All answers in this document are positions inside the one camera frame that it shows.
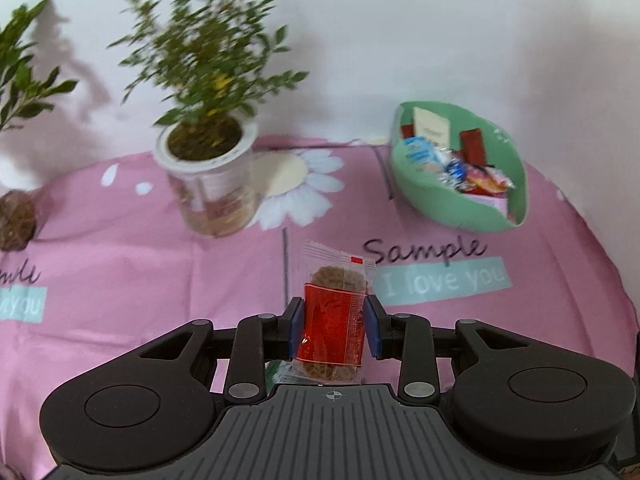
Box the red oat cookie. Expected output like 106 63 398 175
295 242 376 385

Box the pink printed tablecloth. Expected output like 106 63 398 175
1 148 638 479

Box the red glossy candy packet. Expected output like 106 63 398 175
461 164 515 196

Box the cream milk tea sachet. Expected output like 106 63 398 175
413 107 450 148

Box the red chocolate bar wrapper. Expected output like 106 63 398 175
459 128 487 166

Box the blue jelly cup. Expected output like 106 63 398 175
401 136 445 174

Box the green plastic bowl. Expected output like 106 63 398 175
390 101 529 232

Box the potted green plant clear cup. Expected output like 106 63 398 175
114 0 308 237

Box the green clear empty wrapper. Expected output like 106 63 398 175
265 361 307 389

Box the brown woven ball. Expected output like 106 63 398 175
0 190 37 252

